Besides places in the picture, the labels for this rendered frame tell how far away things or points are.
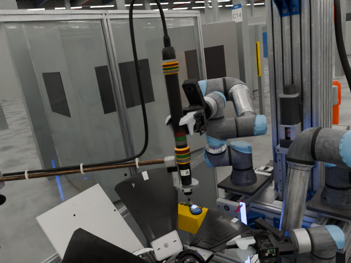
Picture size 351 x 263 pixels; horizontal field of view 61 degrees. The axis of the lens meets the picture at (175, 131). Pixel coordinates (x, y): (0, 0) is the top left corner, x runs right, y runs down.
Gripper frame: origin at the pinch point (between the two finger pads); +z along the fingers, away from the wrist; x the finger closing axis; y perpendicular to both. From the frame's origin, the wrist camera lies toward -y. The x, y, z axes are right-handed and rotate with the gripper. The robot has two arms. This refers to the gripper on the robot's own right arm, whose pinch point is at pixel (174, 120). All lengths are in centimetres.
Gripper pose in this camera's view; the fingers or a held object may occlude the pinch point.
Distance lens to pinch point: 81.6
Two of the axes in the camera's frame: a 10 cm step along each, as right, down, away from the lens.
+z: -4.5, 3.1, -8.4
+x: -8.8, -0.1, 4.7
